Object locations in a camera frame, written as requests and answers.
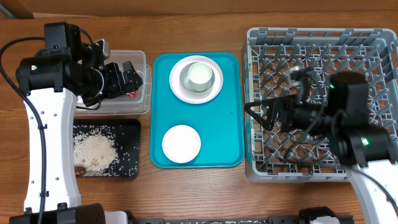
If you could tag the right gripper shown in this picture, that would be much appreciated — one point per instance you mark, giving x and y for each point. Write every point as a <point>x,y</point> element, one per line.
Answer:
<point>280,114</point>

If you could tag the cardboard wall panel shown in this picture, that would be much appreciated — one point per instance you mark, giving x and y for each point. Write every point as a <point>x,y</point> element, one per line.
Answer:
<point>108,8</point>

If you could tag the pale green cup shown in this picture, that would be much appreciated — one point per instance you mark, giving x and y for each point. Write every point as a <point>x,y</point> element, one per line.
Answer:
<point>199,76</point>

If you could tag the black plastic tray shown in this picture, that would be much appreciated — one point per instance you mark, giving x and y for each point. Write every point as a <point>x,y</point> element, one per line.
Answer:
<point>130,137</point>

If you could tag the teal serving tray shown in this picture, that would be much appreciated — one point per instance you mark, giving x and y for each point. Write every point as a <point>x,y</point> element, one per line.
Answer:
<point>218,122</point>

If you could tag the small pink-white bowl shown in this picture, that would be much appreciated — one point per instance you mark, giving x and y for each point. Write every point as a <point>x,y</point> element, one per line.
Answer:
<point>181,144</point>

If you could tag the grey bowl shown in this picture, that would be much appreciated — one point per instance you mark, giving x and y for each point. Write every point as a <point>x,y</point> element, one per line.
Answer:
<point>185,84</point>

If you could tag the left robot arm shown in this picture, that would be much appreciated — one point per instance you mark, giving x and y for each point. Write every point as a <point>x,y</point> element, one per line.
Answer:
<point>51,83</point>

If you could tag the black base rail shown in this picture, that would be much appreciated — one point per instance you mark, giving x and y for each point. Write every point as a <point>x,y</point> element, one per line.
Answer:
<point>287,219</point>

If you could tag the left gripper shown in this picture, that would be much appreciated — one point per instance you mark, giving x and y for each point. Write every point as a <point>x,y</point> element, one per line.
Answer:
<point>117,84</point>

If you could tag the large white plate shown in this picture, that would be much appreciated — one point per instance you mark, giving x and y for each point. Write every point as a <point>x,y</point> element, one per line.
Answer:
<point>184,95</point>

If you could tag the red foil wrapper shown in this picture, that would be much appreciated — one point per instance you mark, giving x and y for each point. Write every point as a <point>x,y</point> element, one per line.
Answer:
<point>132,94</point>

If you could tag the white rice pile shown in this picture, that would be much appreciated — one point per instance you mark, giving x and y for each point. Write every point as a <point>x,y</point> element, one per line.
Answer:
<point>93,152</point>

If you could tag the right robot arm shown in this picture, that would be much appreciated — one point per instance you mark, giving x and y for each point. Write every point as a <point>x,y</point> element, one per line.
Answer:
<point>364,150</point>

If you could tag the clear plastic bin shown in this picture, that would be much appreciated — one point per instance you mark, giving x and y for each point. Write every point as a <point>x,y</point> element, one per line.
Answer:
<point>125,105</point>

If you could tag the grey dishwasher rack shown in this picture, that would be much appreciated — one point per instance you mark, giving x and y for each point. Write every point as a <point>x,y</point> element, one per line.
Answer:
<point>269,53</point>

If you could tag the brown food scrap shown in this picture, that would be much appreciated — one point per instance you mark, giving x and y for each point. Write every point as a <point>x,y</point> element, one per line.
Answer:
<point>80,171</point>

